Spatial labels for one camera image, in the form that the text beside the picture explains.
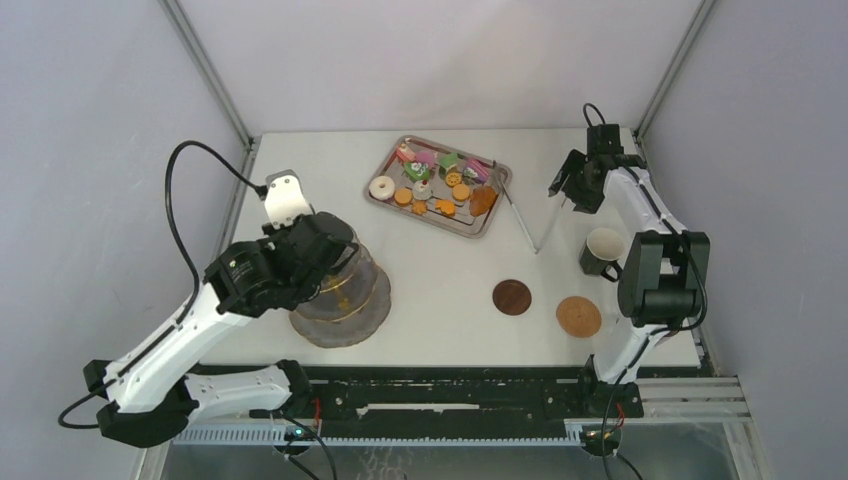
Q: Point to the green cake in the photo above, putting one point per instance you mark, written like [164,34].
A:
[417,171]

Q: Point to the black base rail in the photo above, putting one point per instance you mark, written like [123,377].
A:
[556,392]

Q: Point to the dark brown round coaster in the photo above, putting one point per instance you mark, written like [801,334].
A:
[512,297]

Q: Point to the light wooden round coaster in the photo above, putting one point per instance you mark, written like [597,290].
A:
[579,317]

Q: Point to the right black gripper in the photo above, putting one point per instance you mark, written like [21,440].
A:
[575,161]

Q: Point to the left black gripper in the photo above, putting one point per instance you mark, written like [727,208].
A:
[276,234]

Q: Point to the brown cookie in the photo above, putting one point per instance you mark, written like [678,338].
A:
[481,200]

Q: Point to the three-tier glass dessert stand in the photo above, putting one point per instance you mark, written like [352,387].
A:
[351,305]

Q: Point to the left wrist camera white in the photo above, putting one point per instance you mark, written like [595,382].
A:
[284,201]

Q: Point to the metal serving tray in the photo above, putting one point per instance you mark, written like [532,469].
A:
[448,208]

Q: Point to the white frosted donut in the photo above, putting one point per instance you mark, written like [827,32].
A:
[382,188]

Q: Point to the black mug white inside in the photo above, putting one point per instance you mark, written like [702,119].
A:
[601,252]

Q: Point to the white cupcake with cherry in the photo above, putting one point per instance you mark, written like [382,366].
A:
[422,190]

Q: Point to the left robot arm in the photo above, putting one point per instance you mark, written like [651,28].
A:
[153,393]

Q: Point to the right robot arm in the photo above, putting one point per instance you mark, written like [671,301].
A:
[660,276]

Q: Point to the pink purple cake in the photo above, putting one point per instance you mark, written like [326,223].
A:
[476,171]

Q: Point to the orange round biscuit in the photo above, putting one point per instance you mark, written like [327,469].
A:
[403,196]

